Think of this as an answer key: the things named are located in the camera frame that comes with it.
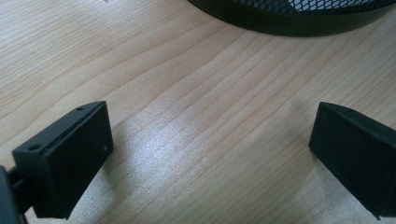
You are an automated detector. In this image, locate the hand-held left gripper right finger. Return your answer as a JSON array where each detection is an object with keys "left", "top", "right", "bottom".
[{"left": 308, "top": 101, "right": 396, "bottom": 221}]

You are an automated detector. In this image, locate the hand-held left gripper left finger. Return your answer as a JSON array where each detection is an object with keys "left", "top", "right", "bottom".
[{"left": 11, "top": 100, "right": 115, "bottom": 220}]

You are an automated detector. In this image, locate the black mesh trash bin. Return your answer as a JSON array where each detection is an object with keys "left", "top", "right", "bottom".
[{"left": 186, "top": 0, "right": 396, "bottom": 38}]

